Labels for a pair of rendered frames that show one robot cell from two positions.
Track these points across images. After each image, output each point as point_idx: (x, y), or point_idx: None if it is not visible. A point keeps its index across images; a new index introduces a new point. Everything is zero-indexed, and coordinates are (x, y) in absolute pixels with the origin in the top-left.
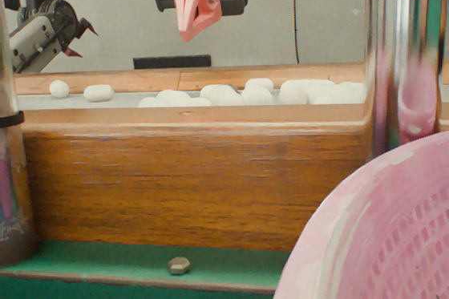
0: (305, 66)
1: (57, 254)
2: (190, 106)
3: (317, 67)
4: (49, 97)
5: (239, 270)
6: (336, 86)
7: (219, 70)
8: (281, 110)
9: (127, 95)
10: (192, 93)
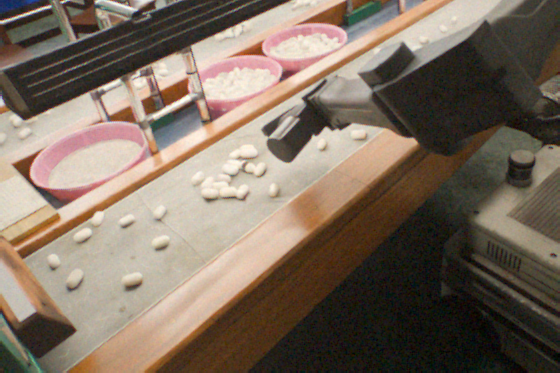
0: (279, 212)
1: None
2: (200, 141)
3: (273, 216)
4: (368, 135)
5: None
6: (205, 180)
7: (318, 182)
8: (179, 148)
9: (336, 157)
10: (315, 178)
